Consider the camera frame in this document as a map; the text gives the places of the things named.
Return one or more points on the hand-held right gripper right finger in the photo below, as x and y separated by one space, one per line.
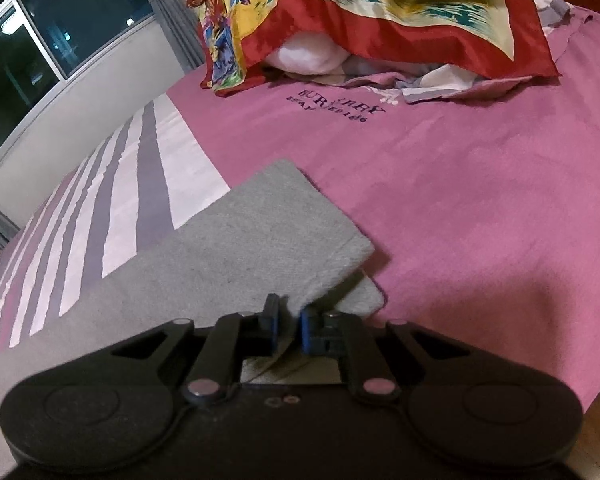
307 327

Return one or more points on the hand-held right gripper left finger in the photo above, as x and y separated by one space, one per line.
273 321

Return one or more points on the grey towel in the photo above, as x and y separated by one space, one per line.
230 240

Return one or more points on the pink blanket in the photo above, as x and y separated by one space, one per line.
430 185

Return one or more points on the white pillow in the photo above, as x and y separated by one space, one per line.
305 55

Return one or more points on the red yellow patterned pillow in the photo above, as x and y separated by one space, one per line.
380 15

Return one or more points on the white framed window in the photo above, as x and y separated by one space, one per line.
40 35

